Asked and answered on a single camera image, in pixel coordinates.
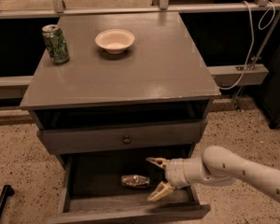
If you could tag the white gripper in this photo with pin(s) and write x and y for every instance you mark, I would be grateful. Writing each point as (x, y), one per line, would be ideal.
(174, 173)

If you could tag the crushed orange soda can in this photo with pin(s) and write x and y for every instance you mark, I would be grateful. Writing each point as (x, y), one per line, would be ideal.
(135, 181)

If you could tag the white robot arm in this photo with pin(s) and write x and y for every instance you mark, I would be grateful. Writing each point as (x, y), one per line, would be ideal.
(216, 167)

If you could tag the round dark drawer knob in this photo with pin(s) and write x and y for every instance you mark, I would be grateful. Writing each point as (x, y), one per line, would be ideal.
(126, 140)

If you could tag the closed grey middle drawer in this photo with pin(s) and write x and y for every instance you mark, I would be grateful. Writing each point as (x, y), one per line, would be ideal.
(103, 138)

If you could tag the open grey lower drawer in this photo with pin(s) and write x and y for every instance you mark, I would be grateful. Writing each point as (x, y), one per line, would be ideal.
(92, 192)

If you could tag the grey wooden drawer cabinet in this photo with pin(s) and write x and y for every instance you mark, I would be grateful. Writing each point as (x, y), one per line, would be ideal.
(53, 117)

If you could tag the green soda can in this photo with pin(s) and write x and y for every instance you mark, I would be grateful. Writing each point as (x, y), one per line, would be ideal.
(55, 43)

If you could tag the diagonal metal pole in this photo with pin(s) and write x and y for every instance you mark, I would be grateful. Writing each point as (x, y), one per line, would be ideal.
(251, 62)

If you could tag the white paper bowl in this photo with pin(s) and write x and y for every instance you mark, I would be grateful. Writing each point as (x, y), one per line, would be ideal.
(114, 41)

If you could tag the black bar on floor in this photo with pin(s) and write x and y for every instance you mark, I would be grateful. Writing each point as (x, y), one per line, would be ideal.
(6, 192)

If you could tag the grey metal railing frame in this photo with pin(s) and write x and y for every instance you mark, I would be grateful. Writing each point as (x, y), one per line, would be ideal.
(115, 10)

